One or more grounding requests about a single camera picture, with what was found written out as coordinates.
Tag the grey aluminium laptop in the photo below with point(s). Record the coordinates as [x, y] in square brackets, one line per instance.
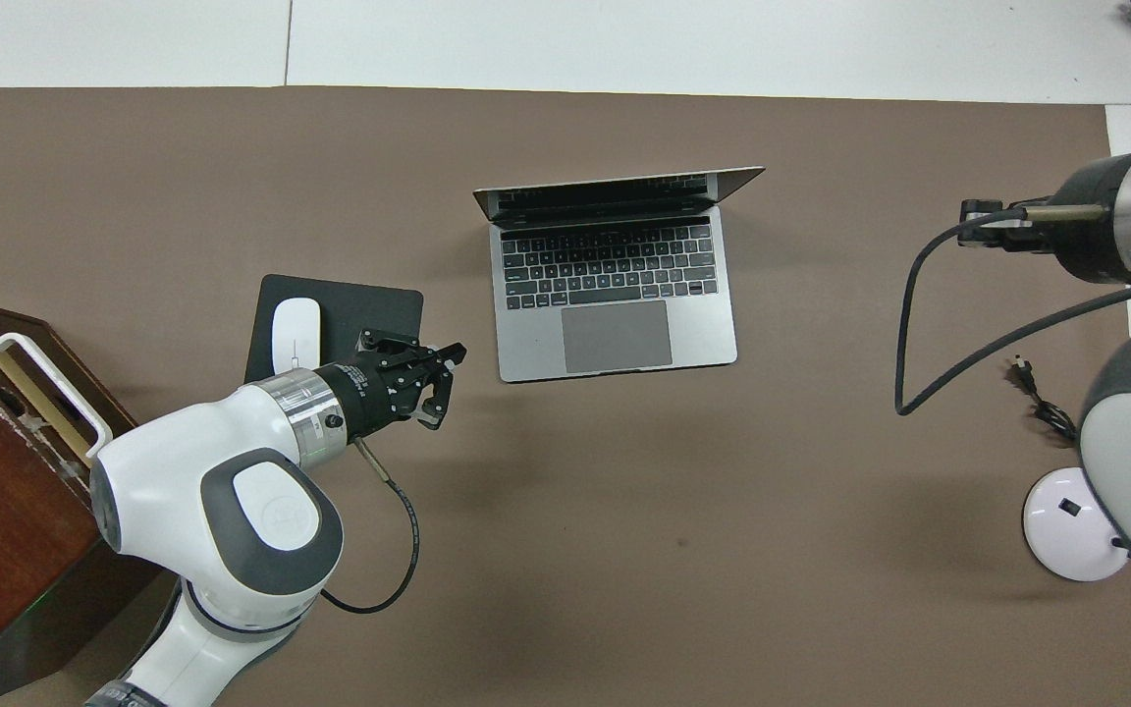
[615, 339]

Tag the white desk lamp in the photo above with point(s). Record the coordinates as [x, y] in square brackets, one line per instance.
[1066, 530]

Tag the white computer mouse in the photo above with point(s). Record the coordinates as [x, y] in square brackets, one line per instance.
[296, 329]

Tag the brown paper table mat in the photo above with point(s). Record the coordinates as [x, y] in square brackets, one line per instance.
[624, 511]

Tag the black mouse pad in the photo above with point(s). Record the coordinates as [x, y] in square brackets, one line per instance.
[369, 309]

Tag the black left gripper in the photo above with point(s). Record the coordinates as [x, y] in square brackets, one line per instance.
[364, 398]

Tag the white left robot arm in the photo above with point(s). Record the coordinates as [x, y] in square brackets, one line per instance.
[163, 471]

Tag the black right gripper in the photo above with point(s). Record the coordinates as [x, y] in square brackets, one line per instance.
[1086, 245]

